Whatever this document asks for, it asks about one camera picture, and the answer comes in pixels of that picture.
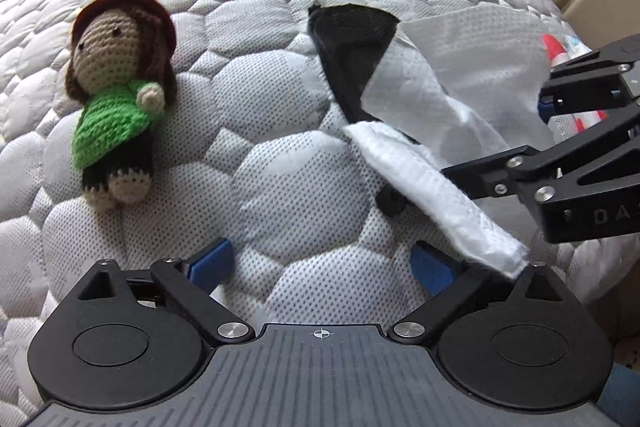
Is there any crochet doll with green top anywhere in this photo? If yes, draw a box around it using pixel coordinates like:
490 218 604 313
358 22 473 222
65 0 178 210

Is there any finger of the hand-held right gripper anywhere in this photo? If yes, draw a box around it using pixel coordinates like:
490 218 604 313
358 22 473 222
537 34 640 125
440 99 640 202

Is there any white tissue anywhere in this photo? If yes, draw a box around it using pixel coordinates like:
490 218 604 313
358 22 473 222
342 2 573 280

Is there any white quilted mattress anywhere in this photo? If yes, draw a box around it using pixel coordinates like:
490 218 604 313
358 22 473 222
0 0 640 408

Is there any red and white toy rocket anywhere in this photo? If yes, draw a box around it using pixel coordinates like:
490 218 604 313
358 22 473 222
542 34 601 135

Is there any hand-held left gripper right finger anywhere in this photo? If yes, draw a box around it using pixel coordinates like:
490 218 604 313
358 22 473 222
387 242 576 343

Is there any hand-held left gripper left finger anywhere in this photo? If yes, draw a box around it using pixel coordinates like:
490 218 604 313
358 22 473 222
75 238 256 342

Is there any black pouch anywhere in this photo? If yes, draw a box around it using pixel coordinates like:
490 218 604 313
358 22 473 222
307 2 416 218

